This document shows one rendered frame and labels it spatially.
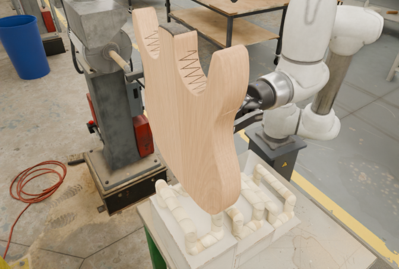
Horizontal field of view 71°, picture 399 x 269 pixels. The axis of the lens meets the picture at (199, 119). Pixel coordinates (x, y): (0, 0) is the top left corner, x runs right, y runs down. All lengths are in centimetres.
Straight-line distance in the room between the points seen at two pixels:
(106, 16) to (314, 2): 77
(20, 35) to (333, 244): 385
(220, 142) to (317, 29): 36
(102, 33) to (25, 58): 311
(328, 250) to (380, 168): 193
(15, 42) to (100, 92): 250
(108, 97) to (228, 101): 148
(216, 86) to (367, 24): 95
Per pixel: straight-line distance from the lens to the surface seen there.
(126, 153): 213
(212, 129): 45
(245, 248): 93
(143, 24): 62
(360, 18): 128
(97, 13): 117
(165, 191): 80
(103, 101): 183
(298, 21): 69
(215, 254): 82
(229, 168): 50
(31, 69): 432
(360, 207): 257
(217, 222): 78
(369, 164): 297
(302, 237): 110
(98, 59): 154
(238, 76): 38
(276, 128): 165
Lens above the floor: 183
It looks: 37 degrees down
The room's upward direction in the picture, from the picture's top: straight up
